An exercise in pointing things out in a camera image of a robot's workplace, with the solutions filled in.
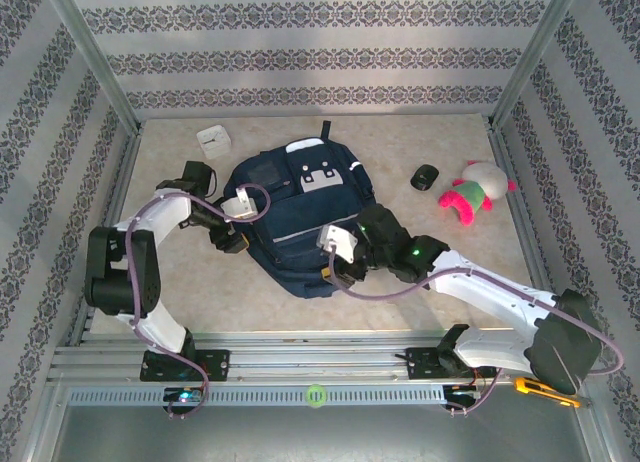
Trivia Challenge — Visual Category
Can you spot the navy blue backpack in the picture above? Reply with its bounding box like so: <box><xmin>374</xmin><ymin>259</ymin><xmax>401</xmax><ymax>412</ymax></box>
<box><xmin>222</xmin><ymin>120</ymin><xmax>376</xmax><ymax>300</ymax></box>

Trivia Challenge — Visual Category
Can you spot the black computer mouse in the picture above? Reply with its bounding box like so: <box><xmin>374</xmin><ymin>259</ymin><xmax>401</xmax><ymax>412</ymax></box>
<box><xmin>409</xmin><ymin>164</ymin><xmax>440</xmax><ymax>192</ymax></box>

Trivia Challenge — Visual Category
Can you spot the small white square clock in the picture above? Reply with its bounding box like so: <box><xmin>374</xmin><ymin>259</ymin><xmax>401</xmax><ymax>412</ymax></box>
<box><xmin>196</xmin><ymin>124</ymin><xmax>233</xmax><ymax>161</ymax></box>

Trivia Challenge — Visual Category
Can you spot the white pink green plush toy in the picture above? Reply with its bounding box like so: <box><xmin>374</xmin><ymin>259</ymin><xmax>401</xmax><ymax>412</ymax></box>
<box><xmin>438</xmin><ymin>160</ymin><xmax>518</xmax><ymax>227</ymax></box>

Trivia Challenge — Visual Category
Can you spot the yellow utility knife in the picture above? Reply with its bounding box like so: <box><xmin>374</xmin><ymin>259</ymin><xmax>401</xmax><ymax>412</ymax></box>
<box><xmin>514</xmin><ymin>376</ymin><xmax>584</xmax><ymax>409</ymax></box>

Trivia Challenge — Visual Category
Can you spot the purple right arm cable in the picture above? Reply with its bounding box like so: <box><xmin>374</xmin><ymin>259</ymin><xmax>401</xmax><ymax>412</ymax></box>
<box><xmin>329</xmin><ymin>245</ymin><xmax>625</xmax><ymax>417</ymax></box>

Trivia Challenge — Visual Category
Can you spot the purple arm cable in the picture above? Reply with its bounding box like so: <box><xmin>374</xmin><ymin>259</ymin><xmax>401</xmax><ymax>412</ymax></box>
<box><xmin>329</xmin><ymin>245</ymin><xmax>625</xmax><ymax>417</ymax></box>
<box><xmin>124</xmin><ymin>182</ymin><xmax>273</xmax><ymax>422</ymax></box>

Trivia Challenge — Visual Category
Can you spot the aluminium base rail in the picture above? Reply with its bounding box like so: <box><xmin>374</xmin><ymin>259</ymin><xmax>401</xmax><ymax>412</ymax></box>
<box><xmin>47</xmin><ymin>331</ymin><xmax>516</xmax><ymax>383</ymax></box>

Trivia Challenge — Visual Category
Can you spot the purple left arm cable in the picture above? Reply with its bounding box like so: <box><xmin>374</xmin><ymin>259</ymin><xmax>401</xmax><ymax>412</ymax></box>
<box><xmin>124</xmin><ymin>182</ymin><xmax>273</xmax><ymax>422</ymax></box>

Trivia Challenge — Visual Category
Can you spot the aluminium table side rail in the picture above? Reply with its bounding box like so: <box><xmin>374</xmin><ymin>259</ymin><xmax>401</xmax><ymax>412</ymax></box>
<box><xmin>485</xmin><ymin>116</ymin><xmax>554</xmax><ymax>293</ymax></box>
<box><xmin>64</xmin><ymin>124</ymin><xmax>144</xmax><ymax>346</ymax></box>

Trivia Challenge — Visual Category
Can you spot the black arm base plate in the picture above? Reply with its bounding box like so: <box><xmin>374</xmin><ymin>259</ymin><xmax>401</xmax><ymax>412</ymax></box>
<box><xmin>407</xmin><ymin>346</ymin><xmax>499</xmax><ymax>382</ymax></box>
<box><xmin>139</xmin><ymin>349</ymin><xmax>231</xmax><ymax>383</ymax></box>

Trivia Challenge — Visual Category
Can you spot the grey slotted cable duct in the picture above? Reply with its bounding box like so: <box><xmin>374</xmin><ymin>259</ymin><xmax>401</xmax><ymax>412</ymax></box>
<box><xmin>67</xmin><ymin>385</ymin><xmax>446</xmax><ymax>407</ymax></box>

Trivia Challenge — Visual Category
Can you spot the aluminium frame post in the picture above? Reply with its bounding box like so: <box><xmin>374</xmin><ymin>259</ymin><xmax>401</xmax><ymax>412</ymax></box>
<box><xmin>489</xmin><ymin>0</ymin><xmax>585</xmax><ymax>131</ymax></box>
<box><xmin>40</xmin><ymin>0</ymin><xmax>144</xmax><ymax>136</ymax></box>

